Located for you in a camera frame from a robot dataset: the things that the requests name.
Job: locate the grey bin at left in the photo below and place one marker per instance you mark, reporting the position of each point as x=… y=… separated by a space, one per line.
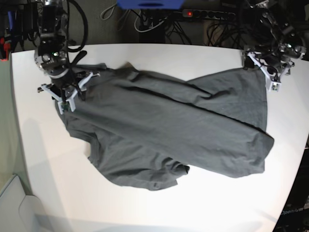
x=20 y=212

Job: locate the dark grey t-shirt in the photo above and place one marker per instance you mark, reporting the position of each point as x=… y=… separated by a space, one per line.
x=147 y=129

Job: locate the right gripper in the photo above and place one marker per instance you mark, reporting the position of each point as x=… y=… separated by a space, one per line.
x=63 y=80

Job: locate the red clamp at left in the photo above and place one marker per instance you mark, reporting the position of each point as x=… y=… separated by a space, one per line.
x=4 y=49

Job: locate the black power strip red switch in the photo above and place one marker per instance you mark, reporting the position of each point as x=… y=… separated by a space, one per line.
x=205 y=14

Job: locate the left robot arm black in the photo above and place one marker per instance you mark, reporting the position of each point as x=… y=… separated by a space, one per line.
x=276 y=40

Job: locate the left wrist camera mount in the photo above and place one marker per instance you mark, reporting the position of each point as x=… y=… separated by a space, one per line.
x=253 y=60

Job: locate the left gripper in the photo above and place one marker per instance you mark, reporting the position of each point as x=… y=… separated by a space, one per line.
x=277 y=61

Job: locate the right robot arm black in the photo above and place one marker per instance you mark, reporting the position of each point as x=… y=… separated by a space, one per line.
x=51 y=55

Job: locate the blue box overhead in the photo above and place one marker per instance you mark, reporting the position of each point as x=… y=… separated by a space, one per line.
x=150 y=4

